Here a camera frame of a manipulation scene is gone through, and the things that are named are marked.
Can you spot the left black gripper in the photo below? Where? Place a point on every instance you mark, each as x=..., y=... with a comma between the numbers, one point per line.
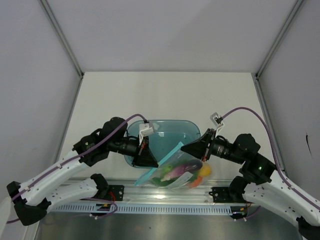
x=144, y=157

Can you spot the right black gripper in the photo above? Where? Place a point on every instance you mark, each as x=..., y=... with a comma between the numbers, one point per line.
x=199, y=148

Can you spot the purple eggplant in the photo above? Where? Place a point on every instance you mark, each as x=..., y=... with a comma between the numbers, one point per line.
x=191, y=166

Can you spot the yellow round fruit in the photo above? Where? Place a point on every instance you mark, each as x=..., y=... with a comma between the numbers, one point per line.
x=205, y=171

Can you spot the dark green chili pepper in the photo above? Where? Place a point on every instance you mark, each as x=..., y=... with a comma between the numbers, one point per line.
x=157, y=182

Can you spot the clear zip top bag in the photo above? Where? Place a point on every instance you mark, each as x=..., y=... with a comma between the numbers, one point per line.
x=181, y=183

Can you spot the green bell pepper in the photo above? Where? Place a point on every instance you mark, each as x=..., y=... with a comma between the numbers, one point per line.
x=169, y=166

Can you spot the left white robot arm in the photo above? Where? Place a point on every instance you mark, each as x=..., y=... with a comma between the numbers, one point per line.
x=87, y=152

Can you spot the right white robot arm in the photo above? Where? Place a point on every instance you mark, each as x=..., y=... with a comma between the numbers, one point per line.
x=260, y=181

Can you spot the teal plastic tray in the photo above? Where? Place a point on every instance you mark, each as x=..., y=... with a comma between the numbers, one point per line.
x=167, y=134

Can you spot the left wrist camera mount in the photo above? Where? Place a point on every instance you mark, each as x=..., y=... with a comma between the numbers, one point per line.
x=145, y=129

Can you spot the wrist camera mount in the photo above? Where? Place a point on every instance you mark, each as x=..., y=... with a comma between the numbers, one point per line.
x=217, y=121
x=145, y=129

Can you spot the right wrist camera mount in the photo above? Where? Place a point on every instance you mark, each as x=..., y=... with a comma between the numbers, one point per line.
x=217, y=121

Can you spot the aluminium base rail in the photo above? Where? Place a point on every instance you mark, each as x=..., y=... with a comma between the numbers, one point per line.
x=160, y=191

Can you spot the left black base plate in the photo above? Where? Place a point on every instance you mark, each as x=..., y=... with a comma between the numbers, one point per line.
x=113, y=192

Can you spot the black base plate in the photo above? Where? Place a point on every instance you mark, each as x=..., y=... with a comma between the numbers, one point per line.
x=222, y=195
x=113, y=192

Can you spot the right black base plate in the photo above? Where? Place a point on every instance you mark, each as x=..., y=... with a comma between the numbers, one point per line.
x=222, y=195

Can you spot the white slotted cable duct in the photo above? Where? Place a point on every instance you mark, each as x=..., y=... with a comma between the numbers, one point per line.
x=207, y=209

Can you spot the left aluminium frame post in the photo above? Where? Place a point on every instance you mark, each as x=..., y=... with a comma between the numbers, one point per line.
x=53, y=21

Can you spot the aluminium frame post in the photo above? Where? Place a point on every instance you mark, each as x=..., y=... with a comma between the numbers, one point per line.
x=280, y=36
x=53, y=21

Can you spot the right aluminium frame post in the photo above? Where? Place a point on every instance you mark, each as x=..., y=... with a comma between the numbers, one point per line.
x=280, y=36

